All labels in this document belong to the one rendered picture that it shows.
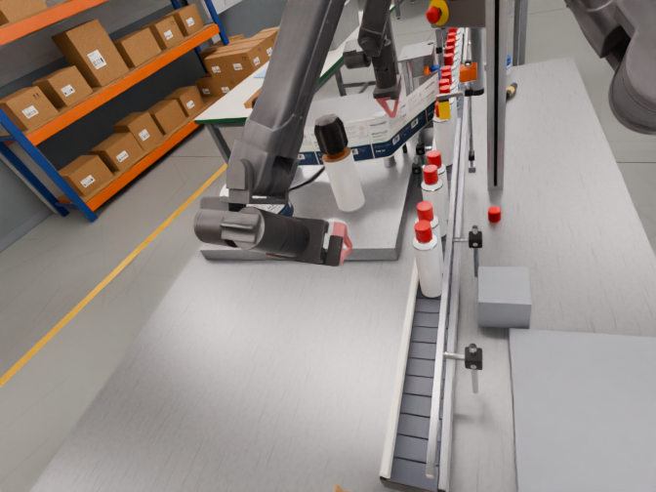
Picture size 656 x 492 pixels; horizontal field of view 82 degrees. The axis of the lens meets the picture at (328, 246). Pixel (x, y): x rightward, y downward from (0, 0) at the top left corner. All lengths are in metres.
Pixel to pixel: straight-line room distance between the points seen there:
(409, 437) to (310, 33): 0.65
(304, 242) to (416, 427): 0.40
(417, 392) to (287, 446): 0.29
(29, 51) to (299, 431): 4.82
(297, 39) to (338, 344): 0.68
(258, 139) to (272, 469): 0.64
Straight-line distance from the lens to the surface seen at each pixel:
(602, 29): 0.39
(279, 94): 0.48
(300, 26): 0.49
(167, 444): 1.03
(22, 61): 5.18
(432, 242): 0.79
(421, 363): 0.82
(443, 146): 1.26
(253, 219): 0.49
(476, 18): 1.07
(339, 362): 0.92
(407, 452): 0.76
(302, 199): 1.33
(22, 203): 5.05
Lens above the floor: 1.60
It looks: 40 degrees down
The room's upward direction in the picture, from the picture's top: 22 degrees counter-clockwise
